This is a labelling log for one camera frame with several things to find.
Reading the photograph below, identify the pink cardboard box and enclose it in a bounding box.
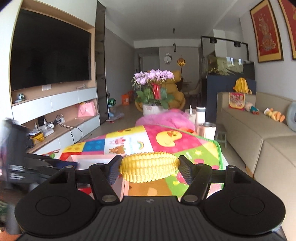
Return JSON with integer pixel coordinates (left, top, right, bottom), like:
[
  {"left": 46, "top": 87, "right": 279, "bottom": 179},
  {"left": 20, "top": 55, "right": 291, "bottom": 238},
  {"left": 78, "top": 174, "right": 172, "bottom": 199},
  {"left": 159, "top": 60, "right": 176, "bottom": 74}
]
[{"left": 66, "top": 154, "right": 129, "bottom": 205}]

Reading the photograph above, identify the black television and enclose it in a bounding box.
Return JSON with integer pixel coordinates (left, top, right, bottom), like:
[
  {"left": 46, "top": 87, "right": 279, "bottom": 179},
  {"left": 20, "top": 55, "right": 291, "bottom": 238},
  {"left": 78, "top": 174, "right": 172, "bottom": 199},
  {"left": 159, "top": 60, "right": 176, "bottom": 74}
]
[{"left": 10, "top": 9, "right": 91, "bottom": 91}]

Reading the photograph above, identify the beige sofa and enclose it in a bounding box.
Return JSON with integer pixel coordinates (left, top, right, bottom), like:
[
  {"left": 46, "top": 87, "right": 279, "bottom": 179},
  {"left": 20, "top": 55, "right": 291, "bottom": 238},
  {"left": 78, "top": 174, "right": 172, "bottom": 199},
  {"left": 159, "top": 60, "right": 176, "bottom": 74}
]
[{"left": 217, "top": 92, "right": 295, "bottom": 240}]

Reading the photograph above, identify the white thermos bottle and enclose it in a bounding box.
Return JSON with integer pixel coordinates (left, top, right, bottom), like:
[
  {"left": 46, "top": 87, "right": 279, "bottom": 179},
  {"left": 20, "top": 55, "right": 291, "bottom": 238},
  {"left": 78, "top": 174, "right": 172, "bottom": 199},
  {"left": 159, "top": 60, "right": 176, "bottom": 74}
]
[{"left": 195, "top": 106, "right": 206, "bottom": 126}]

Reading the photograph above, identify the watermelon ball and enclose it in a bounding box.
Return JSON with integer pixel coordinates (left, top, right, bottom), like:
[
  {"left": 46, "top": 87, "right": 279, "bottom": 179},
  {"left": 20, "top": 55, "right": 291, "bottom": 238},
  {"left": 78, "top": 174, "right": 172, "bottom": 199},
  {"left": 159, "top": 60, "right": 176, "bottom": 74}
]
[{"left": 108, "top": 98, "right": 116, "bottom": 106}]

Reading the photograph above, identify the orange bag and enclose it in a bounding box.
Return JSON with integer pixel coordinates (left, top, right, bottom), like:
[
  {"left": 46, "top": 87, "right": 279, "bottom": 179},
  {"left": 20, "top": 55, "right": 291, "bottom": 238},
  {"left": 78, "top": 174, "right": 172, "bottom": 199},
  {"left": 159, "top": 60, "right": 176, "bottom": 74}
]
[{"left": 121, "top": 93, "right": 132, "bottom": 105}]

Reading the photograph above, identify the fish tank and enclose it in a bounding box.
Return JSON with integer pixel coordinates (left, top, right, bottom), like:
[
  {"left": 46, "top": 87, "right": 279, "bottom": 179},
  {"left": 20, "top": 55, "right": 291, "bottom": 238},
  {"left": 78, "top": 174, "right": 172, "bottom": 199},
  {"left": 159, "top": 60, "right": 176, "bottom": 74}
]
[{"left": 199, "top": 36, "right": 255, "bottom": 80}]

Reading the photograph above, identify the colourful cartoon play mat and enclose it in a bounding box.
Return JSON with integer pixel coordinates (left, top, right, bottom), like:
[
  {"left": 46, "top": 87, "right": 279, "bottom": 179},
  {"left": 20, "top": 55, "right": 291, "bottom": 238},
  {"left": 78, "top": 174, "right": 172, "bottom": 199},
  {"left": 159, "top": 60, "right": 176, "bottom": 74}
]
[{"left": 39, "top": 123, "right": 230, "bottom": 197}]

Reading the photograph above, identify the red framed picture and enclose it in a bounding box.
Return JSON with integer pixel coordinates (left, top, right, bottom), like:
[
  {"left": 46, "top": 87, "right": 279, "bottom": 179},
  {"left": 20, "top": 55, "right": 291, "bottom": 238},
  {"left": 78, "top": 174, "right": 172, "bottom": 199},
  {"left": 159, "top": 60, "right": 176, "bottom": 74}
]
[
  {"left": 278, "top": 0, "right": 296, "bottom": 60},
  {"left": 250, "top": 0, "right": 283, "bottom": 63}
]

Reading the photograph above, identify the pink orchid flower pot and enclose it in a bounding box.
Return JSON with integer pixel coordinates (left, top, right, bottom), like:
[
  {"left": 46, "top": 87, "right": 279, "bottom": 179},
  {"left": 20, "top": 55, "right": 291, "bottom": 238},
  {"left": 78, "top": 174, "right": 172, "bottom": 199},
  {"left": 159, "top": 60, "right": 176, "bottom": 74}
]
[{"left": 132, "top": 69, "right": 174, "bottom": 116}]

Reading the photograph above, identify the rose gold tumbler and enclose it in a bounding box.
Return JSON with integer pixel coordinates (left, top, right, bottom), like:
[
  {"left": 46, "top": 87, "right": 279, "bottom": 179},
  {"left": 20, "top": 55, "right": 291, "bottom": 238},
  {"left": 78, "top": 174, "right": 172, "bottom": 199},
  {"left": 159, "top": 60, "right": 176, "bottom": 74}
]
[{"left": 196, "top": 122, "right": 216, "bottom": 140}]

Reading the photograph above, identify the pink gift bag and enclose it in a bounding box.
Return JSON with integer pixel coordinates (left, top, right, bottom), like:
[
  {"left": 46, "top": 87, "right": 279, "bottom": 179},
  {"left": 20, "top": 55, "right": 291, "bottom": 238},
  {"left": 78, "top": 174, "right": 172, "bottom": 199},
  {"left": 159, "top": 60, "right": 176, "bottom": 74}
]
[{"left": 78, "top": 101, "right": 96, "bottom": 118}]

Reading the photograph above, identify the yellow toy corn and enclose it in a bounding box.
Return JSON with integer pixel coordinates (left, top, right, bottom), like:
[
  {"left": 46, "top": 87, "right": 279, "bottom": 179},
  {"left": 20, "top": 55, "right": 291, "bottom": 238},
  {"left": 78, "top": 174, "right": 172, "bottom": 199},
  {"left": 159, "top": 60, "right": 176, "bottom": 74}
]
[{"left": 119, "top": 152, "right": 180, "bottom": 183}]

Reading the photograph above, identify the pink tulle cloth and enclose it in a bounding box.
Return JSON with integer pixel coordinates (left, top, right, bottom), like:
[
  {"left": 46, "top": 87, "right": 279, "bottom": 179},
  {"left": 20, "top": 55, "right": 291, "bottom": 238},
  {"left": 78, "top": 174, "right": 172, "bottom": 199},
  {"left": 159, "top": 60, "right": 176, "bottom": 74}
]
[{"left": 135, "top": 109, "right": 195, "bottom": 131}]

